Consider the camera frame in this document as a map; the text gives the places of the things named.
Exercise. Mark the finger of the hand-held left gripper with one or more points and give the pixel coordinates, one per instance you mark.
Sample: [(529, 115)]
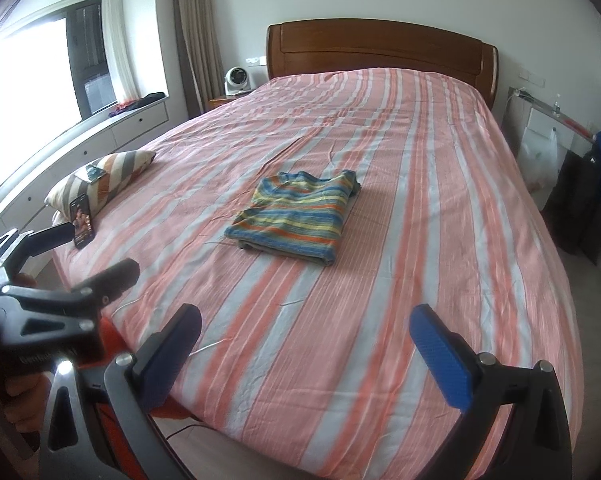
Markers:
[(40, 242), (110, 277)]

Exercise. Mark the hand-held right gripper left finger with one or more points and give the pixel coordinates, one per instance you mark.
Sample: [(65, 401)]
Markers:
[(170, 360)]

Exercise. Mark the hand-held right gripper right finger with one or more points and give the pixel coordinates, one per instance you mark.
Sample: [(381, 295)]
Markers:
[(440, 360)]

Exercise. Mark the striped knit sweater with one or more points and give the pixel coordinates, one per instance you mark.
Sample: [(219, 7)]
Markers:
[(295, 215)]

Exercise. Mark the dark clothes on windowsill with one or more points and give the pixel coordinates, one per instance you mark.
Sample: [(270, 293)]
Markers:
[(140, 101)]

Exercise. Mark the person's left hand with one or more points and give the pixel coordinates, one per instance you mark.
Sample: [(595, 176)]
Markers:
[(23, 402)]

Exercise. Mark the black smartphone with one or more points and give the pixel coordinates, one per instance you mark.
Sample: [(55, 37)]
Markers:
[(83, 221)]

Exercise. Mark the small packet on pillow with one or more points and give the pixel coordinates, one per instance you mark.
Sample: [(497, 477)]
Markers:
[(93, 172)]

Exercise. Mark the pink striped bedspread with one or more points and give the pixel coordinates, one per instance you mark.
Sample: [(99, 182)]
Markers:
[(380, 285)]

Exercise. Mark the striped pillow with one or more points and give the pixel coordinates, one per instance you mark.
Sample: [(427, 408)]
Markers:
[(115, 175)]

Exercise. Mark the window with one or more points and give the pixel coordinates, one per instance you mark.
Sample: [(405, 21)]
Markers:
[(55, 70)]

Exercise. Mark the black jacket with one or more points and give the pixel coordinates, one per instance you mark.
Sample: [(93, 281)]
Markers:
[(580, 205)]

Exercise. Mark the wooden nightstand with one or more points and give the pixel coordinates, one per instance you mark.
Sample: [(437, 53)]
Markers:
[(223, 101)]

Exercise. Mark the white curtain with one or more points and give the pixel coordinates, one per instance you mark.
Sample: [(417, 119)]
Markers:
[(120, 45)]

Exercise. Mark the white plastic bag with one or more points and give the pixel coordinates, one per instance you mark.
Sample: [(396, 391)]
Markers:
[(540, 160)]

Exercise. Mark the white round fan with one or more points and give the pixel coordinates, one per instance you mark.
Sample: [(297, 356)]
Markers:
[(238, 79)]

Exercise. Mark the brown curtain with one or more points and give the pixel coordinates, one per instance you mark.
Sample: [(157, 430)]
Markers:
[(193, 40)]

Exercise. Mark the white dresser with drawers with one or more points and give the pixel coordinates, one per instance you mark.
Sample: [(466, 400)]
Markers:
[(540, 117)]

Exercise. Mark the small bottle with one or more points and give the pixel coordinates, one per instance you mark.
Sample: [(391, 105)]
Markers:
[(556, 106)]

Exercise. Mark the wooden headboard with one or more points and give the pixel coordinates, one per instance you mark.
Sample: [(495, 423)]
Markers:
[(380, 47)]

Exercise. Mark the white wall socket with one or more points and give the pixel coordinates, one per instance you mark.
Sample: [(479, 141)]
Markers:
[(255, 60)]

